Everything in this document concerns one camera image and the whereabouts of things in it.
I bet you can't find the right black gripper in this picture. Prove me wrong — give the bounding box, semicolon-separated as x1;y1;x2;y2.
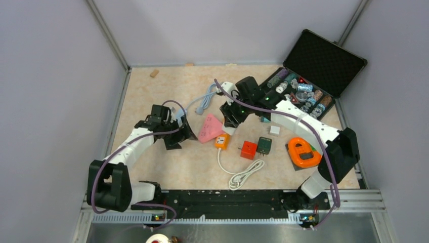
221;92;254;128

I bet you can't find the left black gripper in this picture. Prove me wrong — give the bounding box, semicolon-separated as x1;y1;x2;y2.
161;115;197;150

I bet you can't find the pink triangular power strip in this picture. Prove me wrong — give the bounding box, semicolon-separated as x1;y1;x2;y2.
197;114;224;143

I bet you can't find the orange power strip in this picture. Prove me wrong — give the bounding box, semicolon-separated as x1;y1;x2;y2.
214;133;230;150

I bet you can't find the white cube socket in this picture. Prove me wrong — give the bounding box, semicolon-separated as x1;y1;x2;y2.
222;124;236;136

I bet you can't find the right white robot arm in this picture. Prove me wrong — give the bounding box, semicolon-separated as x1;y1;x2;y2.
214;76;360;209

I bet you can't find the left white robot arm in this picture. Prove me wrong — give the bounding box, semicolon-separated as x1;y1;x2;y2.
87;105;197;214

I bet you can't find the teal plug adapter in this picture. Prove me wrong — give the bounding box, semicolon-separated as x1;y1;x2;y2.
260;116;271;123

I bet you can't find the white plug adapter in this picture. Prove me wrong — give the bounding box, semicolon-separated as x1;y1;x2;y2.
268;126;281;136

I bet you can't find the green cube socket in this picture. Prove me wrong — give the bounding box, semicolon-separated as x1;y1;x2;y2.
256;137;272;155

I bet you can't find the red cube socket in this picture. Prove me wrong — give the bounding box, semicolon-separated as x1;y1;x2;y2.
240;140;258;160

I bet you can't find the small wooden block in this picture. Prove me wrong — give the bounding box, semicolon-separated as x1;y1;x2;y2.
150;69;159;78

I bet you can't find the black open case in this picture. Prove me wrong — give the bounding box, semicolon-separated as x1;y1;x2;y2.
261;29;367;120

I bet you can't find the grey mat under toy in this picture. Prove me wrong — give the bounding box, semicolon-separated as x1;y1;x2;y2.
285;138;324;172

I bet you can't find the red white emergency button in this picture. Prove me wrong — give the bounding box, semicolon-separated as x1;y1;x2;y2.
146;234;173;243

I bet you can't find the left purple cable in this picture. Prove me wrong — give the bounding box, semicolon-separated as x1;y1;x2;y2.
90;100;187;232

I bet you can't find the purple cable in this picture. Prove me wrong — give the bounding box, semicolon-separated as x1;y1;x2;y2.
213;79;341;230
90;100;187;232

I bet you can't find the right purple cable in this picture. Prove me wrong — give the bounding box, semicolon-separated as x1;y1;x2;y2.
213;79;341;230

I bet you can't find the white coiled cable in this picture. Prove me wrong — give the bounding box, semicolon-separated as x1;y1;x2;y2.
217;148;266;191

